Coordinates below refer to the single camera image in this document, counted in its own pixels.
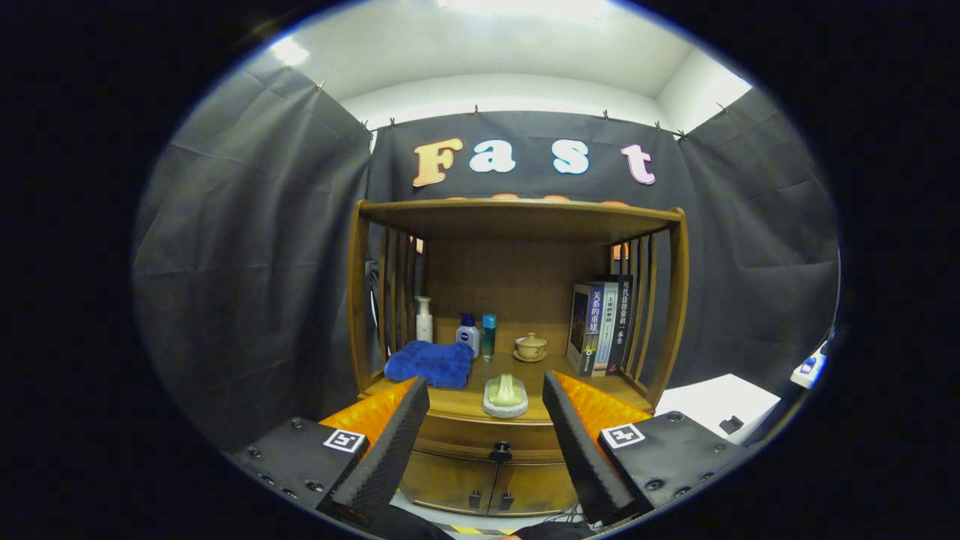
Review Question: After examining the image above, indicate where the large ceiling light panel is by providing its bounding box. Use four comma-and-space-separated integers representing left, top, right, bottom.
435, 0, 623, 20

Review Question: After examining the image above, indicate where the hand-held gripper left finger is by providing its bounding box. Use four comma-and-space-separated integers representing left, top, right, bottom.
227, 375, 432, 530

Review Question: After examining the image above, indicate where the wooden countertop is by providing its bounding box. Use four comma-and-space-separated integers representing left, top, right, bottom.
360, 352, 652, 425

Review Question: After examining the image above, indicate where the white drawer unit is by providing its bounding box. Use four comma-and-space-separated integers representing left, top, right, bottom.
654, 373, 782, 447

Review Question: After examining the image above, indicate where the blue towel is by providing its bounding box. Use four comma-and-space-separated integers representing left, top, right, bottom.
384, 340, 475, 390

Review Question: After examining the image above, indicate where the wooden cabinet door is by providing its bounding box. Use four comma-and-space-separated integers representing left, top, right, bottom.
491, 461, 580, 518
401, 450, 497, 515

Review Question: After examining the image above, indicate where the white bottle blue cap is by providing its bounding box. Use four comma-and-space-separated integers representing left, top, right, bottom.
456, 313, 482, 359

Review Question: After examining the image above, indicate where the book with black spine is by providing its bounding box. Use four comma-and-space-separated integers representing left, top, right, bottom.
611, 274, 635, 374

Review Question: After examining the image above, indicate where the book with pale spine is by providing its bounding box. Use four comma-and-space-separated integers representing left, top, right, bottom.
596, 280, 620, 374

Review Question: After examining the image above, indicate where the black cable bundle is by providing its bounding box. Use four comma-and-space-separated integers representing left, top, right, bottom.
544, 504, 593, 526

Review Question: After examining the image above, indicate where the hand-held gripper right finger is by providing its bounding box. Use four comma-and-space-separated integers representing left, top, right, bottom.
541, 370, 749, 526

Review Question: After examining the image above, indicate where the beige lidded teacup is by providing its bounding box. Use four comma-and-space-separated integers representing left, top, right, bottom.
512, 332, 548, 364

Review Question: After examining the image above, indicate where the wooden drawer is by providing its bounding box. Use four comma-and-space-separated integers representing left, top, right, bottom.
412, 411, 567, 464

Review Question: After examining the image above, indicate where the pale green scrub brush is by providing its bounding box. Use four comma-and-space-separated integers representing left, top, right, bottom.
482, 373, 530, 419

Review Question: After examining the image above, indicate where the small ceiling light panel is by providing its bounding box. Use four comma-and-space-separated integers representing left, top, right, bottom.
268, 36, 310, 67

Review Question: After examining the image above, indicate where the wooden cabinet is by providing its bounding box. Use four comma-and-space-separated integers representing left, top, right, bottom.
346, 197, 689, 518

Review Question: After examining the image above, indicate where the book with blue spine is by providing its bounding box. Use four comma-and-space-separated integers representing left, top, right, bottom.
565, 283, 605, 378

